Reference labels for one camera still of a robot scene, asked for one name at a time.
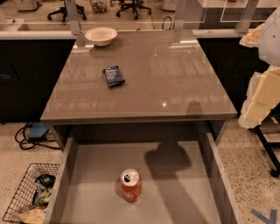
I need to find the red coke can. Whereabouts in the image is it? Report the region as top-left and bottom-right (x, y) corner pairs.
(120, 169), (142, 202)

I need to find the black office chair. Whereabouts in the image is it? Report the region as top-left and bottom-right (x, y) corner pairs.
(47, 4), (87, 24)
(115, 0), (152, 20)

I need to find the blue foot pedal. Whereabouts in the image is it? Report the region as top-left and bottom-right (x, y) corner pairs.
(28, 122), (49, 141)

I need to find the black wire basket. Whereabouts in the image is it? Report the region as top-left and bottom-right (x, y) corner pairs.
(3, 163), (60, 223)

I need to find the black office chair right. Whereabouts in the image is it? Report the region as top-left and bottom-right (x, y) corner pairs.
(115, 0), (152, 20)

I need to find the black floor cable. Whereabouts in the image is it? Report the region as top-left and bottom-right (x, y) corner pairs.
(14, 122), (61, 151)

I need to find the grey open top drawer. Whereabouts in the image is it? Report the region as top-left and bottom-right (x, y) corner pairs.
(44, 133), (243, 224)

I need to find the grey counter cabinet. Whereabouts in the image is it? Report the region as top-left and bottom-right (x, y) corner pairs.
(41, 30), (236, 142)

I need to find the white bowl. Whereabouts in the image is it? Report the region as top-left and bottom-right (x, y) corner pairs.
(85, 27), (117, 46)

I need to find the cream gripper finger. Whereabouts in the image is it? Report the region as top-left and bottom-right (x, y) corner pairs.
(238, 66), (280, 129)
(239, 24), (264, 48)

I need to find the black office chair left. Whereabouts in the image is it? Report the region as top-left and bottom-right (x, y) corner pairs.
(47, 4), (87, 24)

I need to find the dark blue snack packet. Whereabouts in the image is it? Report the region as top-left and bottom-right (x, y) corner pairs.
(103, 66), (125, 88)

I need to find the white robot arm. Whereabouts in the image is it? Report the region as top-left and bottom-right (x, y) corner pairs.
(238, 8), (280, 129)

